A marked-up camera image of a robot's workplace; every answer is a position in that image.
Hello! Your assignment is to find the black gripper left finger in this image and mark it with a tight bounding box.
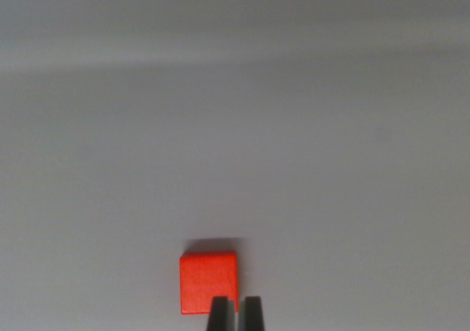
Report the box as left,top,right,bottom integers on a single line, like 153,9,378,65
206,295,236,331

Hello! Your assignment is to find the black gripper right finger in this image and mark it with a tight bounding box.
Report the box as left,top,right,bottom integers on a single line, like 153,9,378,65
237,296,267,331

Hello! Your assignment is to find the red cube block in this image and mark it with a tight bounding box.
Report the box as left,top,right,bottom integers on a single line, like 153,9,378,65
178,250,240,316

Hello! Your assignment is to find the white plastic bin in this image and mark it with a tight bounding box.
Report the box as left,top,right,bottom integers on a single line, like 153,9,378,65
0,0,470,331

